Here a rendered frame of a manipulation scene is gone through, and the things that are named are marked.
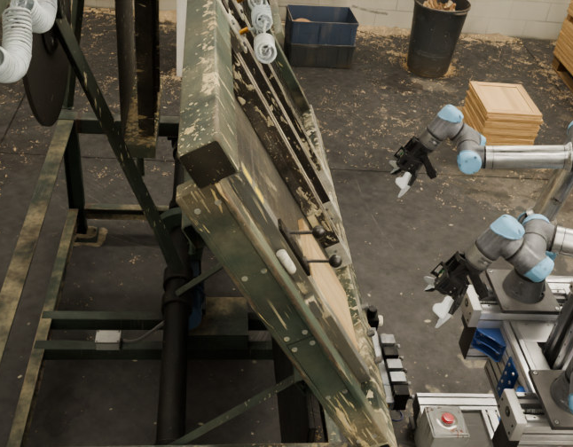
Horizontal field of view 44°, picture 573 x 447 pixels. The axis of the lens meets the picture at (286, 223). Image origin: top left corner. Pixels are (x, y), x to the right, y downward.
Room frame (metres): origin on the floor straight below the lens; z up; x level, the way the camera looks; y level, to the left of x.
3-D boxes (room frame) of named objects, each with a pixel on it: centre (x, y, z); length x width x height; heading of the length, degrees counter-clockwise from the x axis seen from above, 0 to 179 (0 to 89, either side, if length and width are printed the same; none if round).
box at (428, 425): (1.45, -0.58, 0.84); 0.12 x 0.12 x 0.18; 9
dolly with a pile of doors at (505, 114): (5.01, -1.49, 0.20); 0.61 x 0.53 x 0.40; 8
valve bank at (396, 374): (1.87, -0.44, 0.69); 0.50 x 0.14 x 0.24; 9
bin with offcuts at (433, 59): (6.26, -1.13, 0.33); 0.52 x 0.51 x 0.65; 8
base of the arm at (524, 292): (2.00, -0.90, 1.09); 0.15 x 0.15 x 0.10
